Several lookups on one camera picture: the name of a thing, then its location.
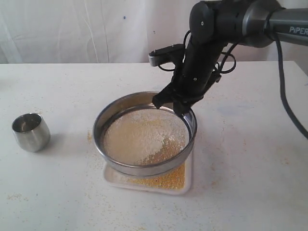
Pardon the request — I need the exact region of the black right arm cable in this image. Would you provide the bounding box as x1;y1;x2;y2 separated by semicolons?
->
158;14;308;141

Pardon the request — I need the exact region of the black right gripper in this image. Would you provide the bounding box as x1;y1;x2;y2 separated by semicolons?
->
152;38;227;116

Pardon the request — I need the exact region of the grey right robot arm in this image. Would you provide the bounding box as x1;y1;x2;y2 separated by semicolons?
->
149;0;308;115

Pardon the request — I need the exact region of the round steel mesh sieve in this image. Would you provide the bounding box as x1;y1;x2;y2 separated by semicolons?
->
92;91;197;178

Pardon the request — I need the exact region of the white square plastic tray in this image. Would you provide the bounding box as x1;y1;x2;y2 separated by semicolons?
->
103;152;193;195

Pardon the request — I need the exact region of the white curtain backdrop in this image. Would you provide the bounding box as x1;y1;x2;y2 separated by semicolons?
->
0;0;308;64

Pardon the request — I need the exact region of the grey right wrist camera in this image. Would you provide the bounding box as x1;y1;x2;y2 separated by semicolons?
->
148;44;185;66

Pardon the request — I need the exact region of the stainless steel cup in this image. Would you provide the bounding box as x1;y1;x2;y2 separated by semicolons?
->
12;113;51;152

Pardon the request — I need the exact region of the yellow and white grain mix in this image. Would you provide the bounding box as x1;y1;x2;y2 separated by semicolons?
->
103;109;191;190

